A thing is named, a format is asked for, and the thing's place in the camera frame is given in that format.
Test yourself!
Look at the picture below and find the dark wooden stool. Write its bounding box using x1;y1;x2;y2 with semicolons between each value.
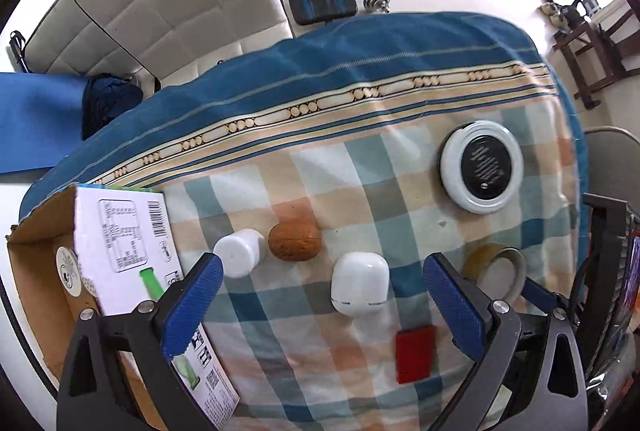
552;8;640;109

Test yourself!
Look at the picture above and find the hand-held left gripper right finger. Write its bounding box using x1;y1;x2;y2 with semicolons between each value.
422;252;590;431

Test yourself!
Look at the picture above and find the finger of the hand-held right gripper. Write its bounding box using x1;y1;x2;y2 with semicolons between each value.
575;193;629;338
520;279;569;319

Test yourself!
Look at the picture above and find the blue checked blanket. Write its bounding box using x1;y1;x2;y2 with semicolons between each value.
17;11;588;431

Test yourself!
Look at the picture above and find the dark blue knitted cushion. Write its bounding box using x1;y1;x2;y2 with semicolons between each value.
81;73;143;142

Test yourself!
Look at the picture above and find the white rounded plastic case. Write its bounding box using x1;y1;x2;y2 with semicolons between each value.
330;251;391;319

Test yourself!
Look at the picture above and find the small white plastic bottle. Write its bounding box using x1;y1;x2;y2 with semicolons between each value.
212;229;265;279

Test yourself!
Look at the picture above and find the brown walnut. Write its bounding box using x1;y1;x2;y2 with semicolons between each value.
267;221;322;262

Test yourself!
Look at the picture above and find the cardboard box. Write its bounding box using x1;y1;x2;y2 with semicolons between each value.
5;183;171;431

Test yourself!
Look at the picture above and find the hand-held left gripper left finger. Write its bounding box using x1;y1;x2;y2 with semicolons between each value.
56;252;236;431

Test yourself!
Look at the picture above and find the white round sticker container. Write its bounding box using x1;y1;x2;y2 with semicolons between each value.
54;246;83;297

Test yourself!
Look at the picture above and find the blue exercise mat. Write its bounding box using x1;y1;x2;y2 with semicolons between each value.
0;72;93;176

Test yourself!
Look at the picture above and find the round white tin black lid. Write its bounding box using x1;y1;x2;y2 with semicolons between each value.
439;121;525;215

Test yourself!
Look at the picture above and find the black pole handle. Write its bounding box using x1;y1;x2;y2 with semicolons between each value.
9;31;32;74

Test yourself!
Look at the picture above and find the red rectangular block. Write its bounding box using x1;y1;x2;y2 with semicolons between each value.
395;325;437;384

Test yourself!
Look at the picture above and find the white printed carton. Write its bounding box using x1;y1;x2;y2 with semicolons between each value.
55;185;241;430

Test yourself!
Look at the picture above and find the roll of brown tape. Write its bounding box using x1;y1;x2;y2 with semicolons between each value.
461;243;527;304

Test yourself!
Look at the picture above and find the grey chair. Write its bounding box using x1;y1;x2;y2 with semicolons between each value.
582;126;640;206

